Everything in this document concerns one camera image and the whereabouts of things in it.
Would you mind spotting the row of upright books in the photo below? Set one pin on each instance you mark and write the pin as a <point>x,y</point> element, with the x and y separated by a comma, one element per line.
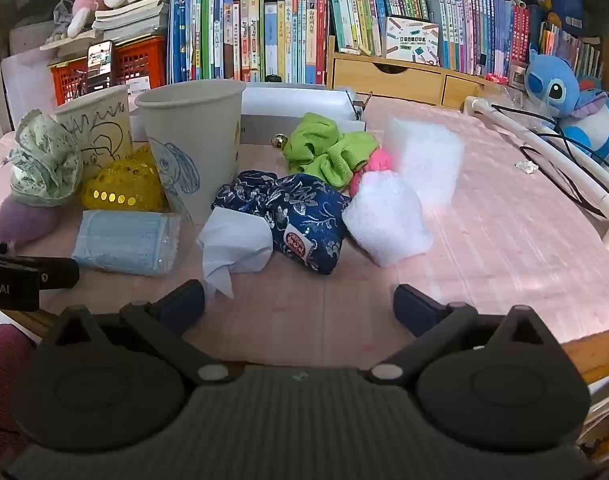
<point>264,35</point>

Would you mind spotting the pink knitted cloth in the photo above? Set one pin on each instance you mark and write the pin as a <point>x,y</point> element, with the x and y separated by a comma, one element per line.
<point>377,162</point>

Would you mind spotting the person's maroon clothing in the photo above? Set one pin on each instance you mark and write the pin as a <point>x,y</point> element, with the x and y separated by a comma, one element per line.
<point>2,385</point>

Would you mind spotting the white printed carton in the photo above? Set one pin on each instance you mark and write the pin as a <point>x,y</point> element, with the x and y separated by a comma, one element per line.
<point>409,40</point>

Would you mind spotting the white crumpled tissue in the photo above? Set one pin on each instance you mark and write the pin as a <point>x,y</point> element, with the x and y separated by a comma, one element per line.
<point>234,247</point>

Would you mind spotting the yellow mesh sponge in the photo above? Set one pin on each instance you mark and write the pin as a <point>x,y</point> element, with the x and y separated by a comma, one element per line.
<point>127,185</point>

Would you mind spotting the paper cup with blue drawing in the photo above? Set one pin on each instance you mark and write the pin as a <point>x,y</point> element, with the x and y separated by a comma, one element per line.
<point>194,145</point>

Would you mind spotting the purple sponge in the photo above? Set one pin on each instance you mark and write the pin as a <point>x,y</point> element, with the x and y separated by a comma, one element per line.
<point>24,222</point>

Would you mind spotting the small white paper scrap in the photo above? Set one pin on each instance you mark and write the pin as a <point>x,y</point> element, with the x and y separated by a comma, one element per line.
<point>526,166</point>

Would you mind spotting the stack of lying books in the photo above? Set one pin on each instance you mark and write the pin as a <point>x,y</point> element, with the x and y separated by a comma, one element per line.
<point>129,15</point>

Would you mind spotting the green microfibre cloth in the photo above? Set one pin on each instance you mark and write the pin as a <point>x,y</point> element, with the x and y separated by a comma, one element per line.
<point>319,147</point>

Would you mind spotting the blue alien plush toy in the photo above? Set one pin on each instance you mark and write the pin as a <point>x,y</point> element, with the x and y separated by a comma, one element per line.
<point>577,100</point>

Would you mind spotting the black smartphone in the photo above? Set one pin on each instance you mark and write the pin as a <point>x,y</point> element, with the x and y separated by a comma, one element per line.
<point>100,65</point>

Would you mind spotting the blue face mask pack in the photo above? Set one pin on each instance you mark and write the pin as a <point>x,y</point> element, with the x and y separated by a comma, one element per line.
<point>127,242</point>

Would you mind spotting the white fluffy cloth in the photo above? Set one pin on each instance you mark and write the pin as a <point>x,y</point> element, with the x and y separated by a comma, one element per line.
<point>384,220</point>

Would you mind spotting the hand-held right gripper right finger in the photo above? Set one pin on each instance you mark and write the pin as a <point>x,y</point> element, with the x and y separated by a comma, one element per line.
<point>415,307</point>

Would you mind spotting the small gold bell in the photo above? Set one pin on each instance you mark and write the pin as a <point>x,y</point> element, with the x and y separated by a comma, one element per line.
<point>279,141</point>

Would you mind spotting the wooden drawer organiser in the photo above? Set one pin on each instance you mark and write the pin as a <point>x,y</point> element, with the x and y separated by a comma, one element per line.
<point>384,77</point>

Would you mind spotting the blue floral cloth pouch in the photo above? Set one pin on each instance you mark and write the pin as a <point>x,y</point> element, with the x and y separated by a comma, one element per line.
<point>304,215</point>

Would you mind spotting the red plastic basket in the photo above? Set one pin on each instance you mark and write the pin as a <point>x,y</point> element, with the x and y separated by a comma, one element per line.
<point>139,62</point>

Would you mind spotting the paper cup with black drawing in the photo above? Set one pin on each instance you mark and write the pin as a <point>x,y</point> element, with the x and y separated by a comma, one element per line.
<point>102,127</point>

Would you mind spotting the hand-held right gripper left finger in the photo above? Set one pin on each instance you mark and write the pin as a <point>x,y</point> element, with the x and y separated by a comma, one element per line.
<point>182,305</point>

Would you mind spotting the pink tablecloth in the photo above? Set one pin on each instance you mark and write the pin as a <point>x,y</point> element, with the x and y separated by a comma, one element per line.
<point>484,260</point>

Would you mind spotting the pink plush toy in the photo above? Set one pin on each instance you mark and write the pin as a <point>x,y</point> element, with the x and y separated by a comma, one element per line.
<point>99,0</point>

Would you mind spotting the black binder clip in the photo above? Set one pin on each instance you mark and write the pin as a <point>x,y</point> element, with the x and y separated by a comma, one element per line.
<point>360,105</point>

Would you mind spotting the white storage box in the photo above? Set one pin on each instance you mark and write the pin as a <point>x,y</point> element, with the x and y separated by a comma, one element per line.
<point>294,105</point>

